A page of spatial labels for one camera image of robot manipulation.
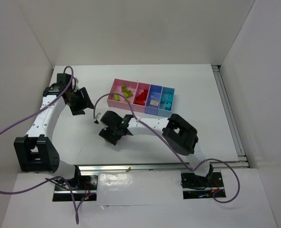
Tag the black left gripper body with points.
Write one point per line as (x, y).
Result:
(79, 102)

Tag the aluminium rail front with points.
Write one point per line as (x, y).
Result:
(134, 167)

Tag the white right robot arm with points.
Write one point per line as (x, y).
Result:
(175, 131)

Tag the pink small container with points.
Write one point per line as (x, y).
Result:
(139, 89)

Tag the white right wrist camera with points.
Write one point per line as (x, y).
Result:
(96, 118)

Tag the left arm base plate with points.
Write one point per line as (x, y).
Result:
(83, 187)

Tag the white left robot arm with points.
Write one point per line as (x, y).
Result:
(35, 150)

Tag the green lego brick from stack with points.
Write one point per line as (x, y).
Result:
(116, 96)

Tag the green lego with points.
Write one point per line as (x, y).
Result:
(128, 94)

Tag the red lego brick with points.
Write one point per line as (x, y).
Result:
(141, 98)

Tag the pink large container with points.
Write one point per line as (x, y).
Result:
(116, 87)

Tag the teal legos in container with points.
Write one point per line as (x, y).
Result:
(166, 102)

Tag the aluminium rail right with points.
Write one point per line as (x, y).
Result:
(230, 118)

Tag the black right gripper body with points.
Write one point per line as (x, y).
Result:
(110, 135)

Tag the blue purple container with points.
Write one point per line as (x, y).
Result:
(155, 93)

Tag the aluminium rail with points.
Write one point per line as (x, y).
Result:
(230, 118)
(134, 167)

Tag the white tan lego plate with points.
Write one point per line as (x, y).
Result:
(154, 103)

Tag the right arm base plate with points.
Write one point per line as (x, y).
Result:
(196, 188)

